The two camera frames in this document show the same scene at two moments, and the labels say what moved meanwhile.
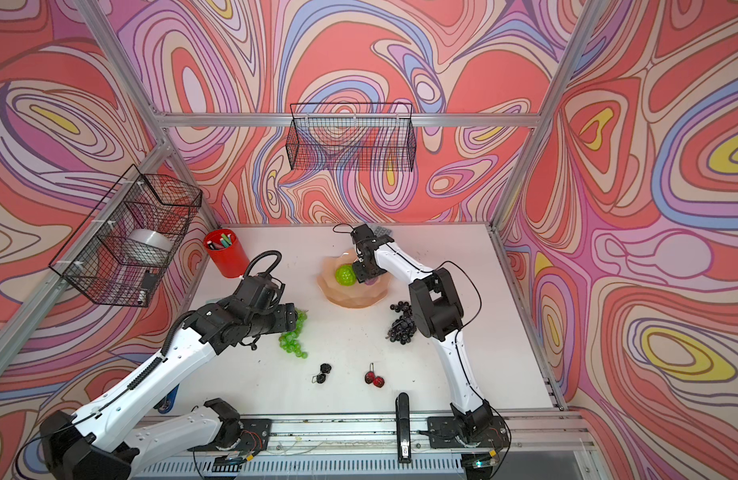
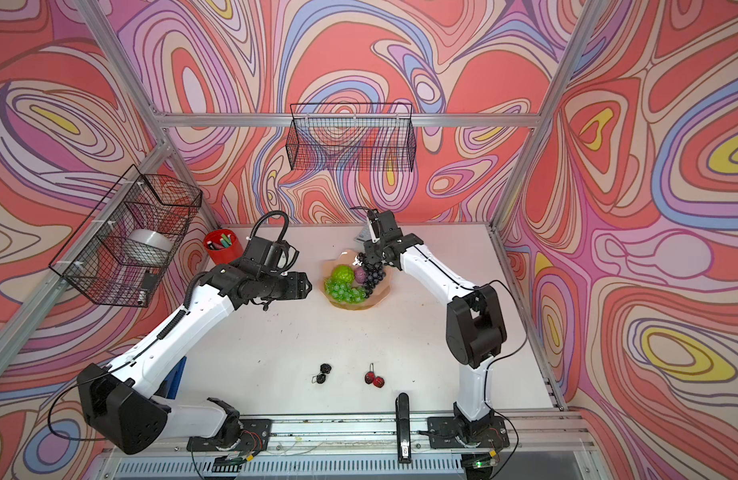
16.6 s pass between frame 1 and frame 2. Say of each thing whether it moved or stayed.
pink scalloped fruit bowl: stayed
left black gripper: moved
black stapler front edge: stayed
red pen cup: stayed
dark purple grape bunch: moved
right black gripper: moved
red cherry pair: stayed
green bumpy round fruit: stayed
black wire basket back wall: stayed
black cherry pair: stayed
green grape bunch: moved
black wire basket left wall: stayed
